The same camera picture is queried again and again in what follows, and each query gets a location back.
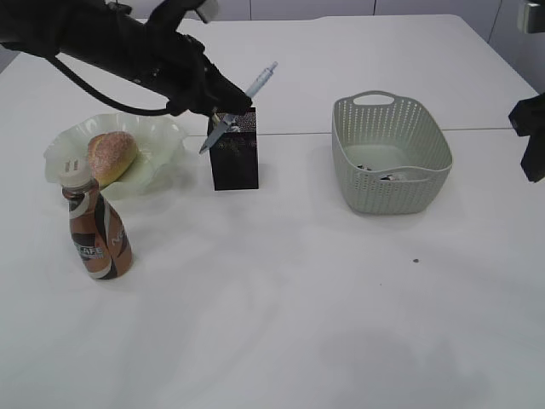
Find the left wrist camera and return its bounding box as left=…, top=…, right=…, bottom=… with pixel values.
left=146, top=0, right=219, bottom=32

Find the pale green plastic basket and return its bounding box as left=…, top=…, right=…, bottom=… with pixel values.
left=331, top=90, right=453, bottom=215

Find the grey blue ballpoint pen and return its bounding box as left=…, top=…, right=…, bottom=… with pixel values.
left=198, top=60, right=279, bottom=155

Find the brown Nescafe coffee bottle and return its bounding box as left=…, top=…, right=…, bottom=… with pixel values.
left=59, top=158, right=133, bottom=280

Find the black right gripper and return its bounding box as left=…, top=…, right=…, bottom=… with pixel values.
left=508, top=94, right=545, bottom=183

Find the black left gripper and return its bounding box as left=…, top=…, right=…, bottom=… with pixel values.
left=54, top=8, right=252, bottom=117

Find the black mesh pen holder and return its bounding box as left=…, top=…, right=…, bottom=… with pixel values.
left=209, top=107, right=259, bottom=191

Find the sugared bread bun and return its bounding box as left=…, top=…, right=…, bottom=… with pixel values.
left=88, top=131, right=139, bottom=187

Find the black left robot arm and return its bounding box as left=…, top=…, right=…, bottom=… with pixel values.
left=1, top=1, right=252, bottom=117

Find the green wavy glass plate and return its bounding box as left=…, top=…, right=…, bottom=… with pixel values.
left=43, top=112, right=187, bottom=200

